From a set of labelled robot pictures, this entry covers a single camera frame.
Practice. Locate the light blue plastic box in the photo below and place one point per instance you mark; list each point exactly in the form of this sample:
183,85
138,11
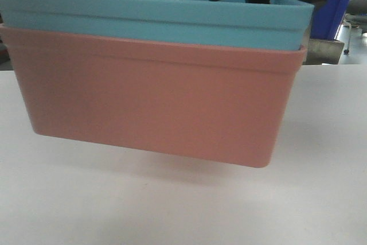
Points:
278,24

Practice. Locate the pink plastic box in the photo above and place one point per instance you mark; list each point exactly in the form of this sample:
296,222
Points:
217,103

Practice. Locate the large blue crate right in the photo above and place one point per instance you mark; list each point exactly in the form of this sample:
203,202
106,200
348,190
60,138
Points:
327,19

